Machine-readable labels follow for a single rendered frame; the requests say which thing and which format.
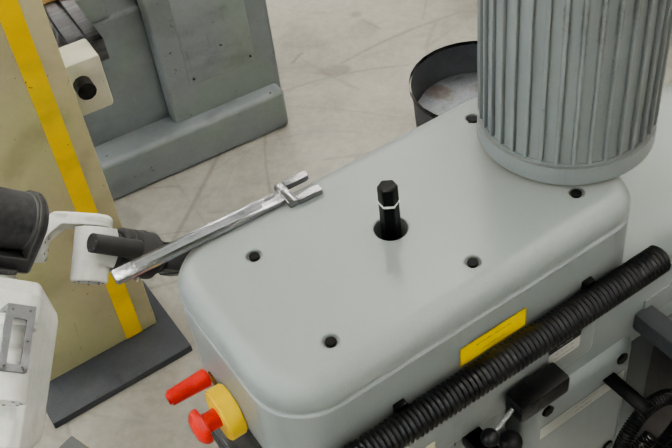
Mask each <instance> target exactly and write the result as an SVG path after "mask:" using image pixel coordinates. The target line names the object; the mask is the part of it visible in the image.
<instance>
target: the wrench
mask: <svg viewBox="0 0 672 448"><path fill-rule="evenodd" d="M308 179H309V178H308V174H307V173H306V172H305V171H302V172H300V173H298V174H296V175H294V176H291V177H289V178H287V179H285V180H283V181H282V182H281V183H278V184H276V185H274V190H275V191H276V192H274V193H271V194H269V195H267V196H265V197H263V198H261V199H259V200H257V201H255V202H253V203H251V204H249V205H246V206H244V207H242V208H240V209H238V210H236V211H234V212H232V213H230V214H228V215H226V216H224V217H221V218H219V219H217V220H215V221H213V222H211V223H209V224H207V225H205V226H203V227H201V228H199V229H197V230H194V231H192V232H190V233H188V234H186V235H184V236H182V237H180V238H178V239H176V240H174V241H172V242H169V243H167V244H165V245H163V246H161V247H159V248H157V249H155V250H153V251H151V252H149V253H147V254H144V255H142V256H140V257H138V258H136V259H134V260H132V261H130V262H128V263H126V264H124V265H122V266H119V267H117V268H115V269H113V270H111V272H110V273H111V275H112V277H113V279H114V280H115V282H116V284H117V285H120V284H122V283H124V282H126V281H128V280H131V279H133V278H135V277H137V276H139V275H141V274H143V273H145V272H147V271H149V270H151V269H153V268H155V267H157V266H159V265H161V264H163V263H165V262H167V261H170V260H172V259H174V258H176V257H178V256H180V255H182V254H184V253H186V252H188V251H190V250H192V249H194V248H196V247H198V246H200V245H202V244H204V243H207V242H209V241H211V240H213V239H215V238H217V237H219V236H221V235H223V234H225V233H227V232H229V231H231V230H233V229H235V228H237V227H239V226H241V225H243V224H246V223H248V222H250V221H252V220H254V219H256V218H258V217H260V216H262V215H264V214H266V213H268V212H270V211H272V210H274V209H276V208H278V207H280V206H282V205H284V204H285V203H286V204H287V205H288V206H289V207H290V208H293V207H295V206H297V205H298V204H302V203H304V202H307V201H309V200H311V199H313V198H315V197H317V196H319V195H321V194H323V192H322V188H321V187H320V186H319V185H315V186H313V187H311V188H308V189H306V190H304V191H302V192H300V193H298V194H296V195H295V196H294V195H293V194H292V193H291V192H290V190H289V189H291V188H293V187H295V186H297V185H299V184H301V183H303V182H305V181H307V180H308Z"/></svg>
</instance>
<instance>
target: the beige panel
mask: <svg viewBox="0 0 672 448"><path fill-rule="evenodd" d="M0 187H4V188H10V189H15V190H20V191H28V190H31V191H36V192H40V193H41V194H42V195H43V196H44V197H45V199H46V201H47V204H48V208H49V214H51V213H52V212H55V211H67V212H83V213H97V214H104V215H108V216H110V217H111V218H112V219H113V227H112V228H113V229H118V228H121V227H122V224H121V221H120V218H119V215H118V213H117V210H116V207H115V204H114V201H113V199H112V196H111V193H110V190H109V187H108V185H107V182H106V179H105V176H104V174H103V171H102V168H101V165H100V162H99V160H98V157H97V154H96V151H95V148H94V146H93V143H92V140H91V137H90V134H89V132H88V129H87V126H86V123H85V120H84V118H83V115H82V112H81V109H80V106H79V104H78V101H77V98H76V95H75V93H74V90H73V87H72V84H71V81H70V79H69V76H68V73H67V70H66V67H65V65H64V62H63V59H62V56H61V53H60V51H59V48H58V45H57V42H56V39H55V37H54V34H53V31H52V28H51V25H50V23H49V20H48V17H47V14H46V12H45V9H44V6H43V3H42V0H0ZM73 241H74V230H73V229H65V230H64V231H63V232H61V233H60V234H59V235H58V236H56V237H55V238H54V239H53V240H52V241H51V242H50V244H49V247H48V249H49V251H48V255H47V260H46V263H34V264H33V266H32V268H31V271H30V272H29V273H27V274H21V273H17V277H16V279H17V280H23V281H30V282H36V283H38V284H40V285H41V287H42V288H43V290H44V292H45V294H46V295H47V297H48V299H49V301H50V302H51V304H52V306H53V308H54V309H55V311H56V313H57V317H58V327H57V334H56V341H55V348H54V355H53V362H52V370H51V377H50V384H49V391H48V398H47V405H46V412H47V414H48V416H49V418H50V420H51V422H52V423H53V425H54V427H55V428H58V427H60V426H61V425H63V424H65V423H67V422H68V421H70V420H72V419H74V418H75V417H77V416H79V415H81V414H82V413H84V412H86V411H88V410H89V409H91V408H93V407H95V406H96V405H98V404H100V403H102V402H103V401H105V400H107V399H109V398H110V397H112V396H114V395H116V394H117V393H119V392H121V391H123V390H124V389H126V388H128V387H130V386H131V385H133V384H135V383H137V382H138V381H140V380H142V379H144V378H145V377H147V376H149V375H151V374H152V373H154V372H156V371H158V370H159V369H161V368H163V367H165V366H166V365H168V364H170V363H172V362H173V361H175V360H177V359H179V358H180V357H182V356H184V355H186V354H187V353H189V352H191V351H192V346H191V344H190V343H189V342H188V340H187V339H186V338H185V336H184V335H183V334H182V332H181V331H180V330H179V328H178V327H177V326H176V324H175V323H174V322H173V320H172V319H171V318H170V316H169V315H168V313H167V312H166V311H165V309H164V308H163V307H162V305H161V304H160V303H159V301H158V300H157V299H156V297H155V296H154V295H153V293H152V292H151V291H150V289H149V288H148V286H147V285H146V284H145V282H144V281H143V280H141V279H139V280H138V282H135V281H134V278H133V279H131V280H128V281H126V282H124V283H122V284H120V285H117V284H116V282H115V280H114V279H113V277H112V275H111V273H110V272H109V277H108V283H107V284H101V285H95V284H90V285H88V284H78V283H73V282H71V281H70V274H71V263H72V252H73Z"/></svg>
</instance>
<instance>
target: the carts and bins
mask: <svg viewBox="0 0 672 448"><path fill-rule="evenodd" d="M413 73H414V74H413ZM411 77H412V80H411ZM410 80H411V91H412V93H411V92H410V96H411V98H412V99H413V105H414V112H415V119H416V127H419V126H421V125H423V124H425V123H426V122H428V121H430V120H432V119H434V118H436V117H438V116H440V115H442V114H443V113H445V112H447V111H449V110H451V109H453V108H455V107H457V106H459V105H461V104H462V103H464V102H466V101H468V100H471V99H474V98H477V41H467V42H459V43H455V44H451V45H447V46H444V47H442V48H439V49H437V50H434V51H433V52H431V53H429V54H428V55H426V56H424V57H423V58H422V59H421V60H420V61H419V62H418V63H417V64H416V65H415V67H414V68H413V70H412V72H411V74H410V78H409V84H410Z"/></svg>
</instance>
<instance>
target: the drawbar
mask: <svg viewBox="0 0 672 448"><path fill-rule="evenodd" d="M377 195H378V202H379V203H380V204H381V205H382V206H383V207H392V206H395V205H396V203H397V202H398V201H399V194H398V185H397V184H396V183H395V182H394V181H393V180H383V181H381V182H380V183H379V185H378V186H377ZM378 205H379V204H378ZM379 215H380V225H381V235H382V240H386V241H394V240H398V239H400V238H402V233H401V220H400V207H399V203H398V204H397V206H396V207H395V208H394V209H383V208H382V207H381V206H380V205H379Z"/></svg>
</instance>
